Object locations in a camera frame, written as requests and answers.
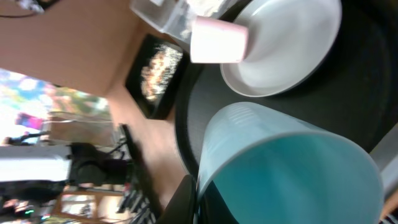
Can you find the food scraps and rice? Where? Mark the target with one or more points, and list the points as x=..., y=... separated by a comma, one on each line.
x=159, y=71

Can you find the clear plastic waste bin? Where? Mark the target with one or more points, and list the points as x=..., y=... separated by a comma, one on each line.
x=167, y=17

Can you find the round black tray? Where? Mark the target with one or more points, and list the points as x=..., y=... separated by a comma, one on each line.
x=352, y=93

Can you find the pink plastic cup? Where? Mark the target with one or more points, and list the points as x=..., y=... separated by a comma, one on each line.
x=216, y=41

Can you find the black rectangular tray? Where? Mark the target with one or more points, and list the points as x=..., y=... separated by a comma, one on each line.
x=159, y=109

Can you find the grey round plate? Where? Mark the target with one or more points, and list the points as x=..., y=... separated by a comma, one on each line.
x=288, y=40

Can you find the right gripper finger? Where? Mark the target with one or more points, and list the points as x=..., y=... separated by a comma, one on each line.
x=181, y=208

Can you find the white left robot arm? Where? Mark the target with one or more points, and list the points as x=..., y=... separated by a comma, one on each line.
x=20, y=163

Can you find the light blue plastic cup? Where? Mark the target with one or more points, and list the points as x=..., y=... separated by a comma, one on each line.
x=270, y=167

